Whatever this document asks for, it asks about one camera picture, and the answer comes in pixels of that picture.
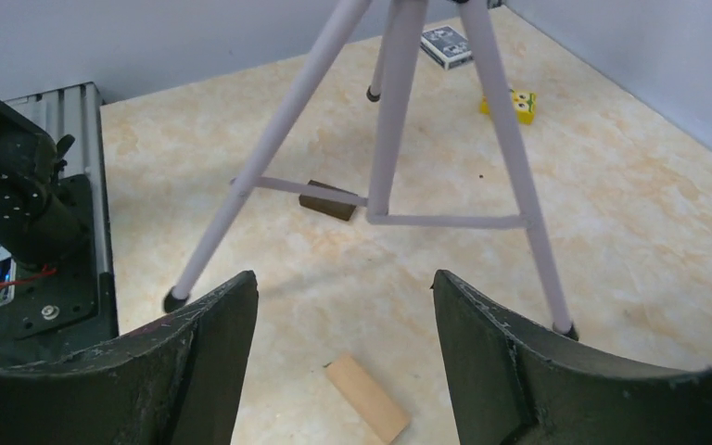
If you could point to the white music stand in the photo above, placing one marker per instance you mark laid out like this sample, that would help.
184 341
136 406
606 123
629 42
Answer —
391 88

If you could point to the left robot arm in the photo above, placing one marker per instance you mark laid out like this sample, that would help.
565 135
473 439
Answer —
43 220

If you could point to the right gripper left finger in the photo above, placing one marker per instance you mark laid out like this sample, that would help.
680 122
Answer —
176 380

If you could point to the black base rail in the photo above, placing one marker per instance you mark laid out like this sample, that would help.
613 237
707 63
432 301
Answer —
49 313

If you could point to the yellow owl toy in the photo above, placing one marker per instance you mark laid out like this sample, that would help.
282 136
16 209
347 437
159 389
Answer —
524 103

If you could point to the light wooden block front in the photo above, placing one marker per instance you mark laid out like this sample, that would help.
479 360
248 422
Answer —
385 416

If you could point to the playing card box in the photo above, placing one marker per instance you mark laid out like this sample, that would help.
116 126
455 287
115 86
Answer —
446 46

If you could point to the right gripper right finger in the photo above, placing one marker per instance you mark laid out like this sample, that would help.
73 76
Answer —
513 381

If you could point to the dark brown block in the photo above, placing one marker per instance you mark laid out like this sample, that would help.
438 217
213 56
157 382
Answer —
335 209

